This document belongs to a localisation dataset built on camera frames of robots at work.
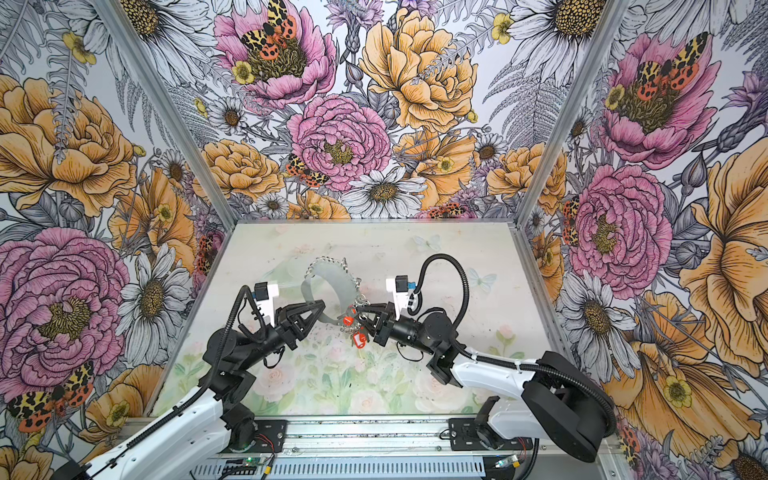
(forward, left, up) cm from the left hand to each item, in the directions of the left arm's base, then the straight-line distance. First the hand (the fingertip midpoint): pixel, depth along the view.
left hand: (328, 311), depth 68 cm
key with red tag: (-5, -7, -5) cm, 9 cm away
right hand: (-2, -5, -1) cm, 6 cm away
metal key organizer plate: (+3, -1, +7) cm, 8 cm away
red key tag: (-2, -5, 0) cm, 5 cm away
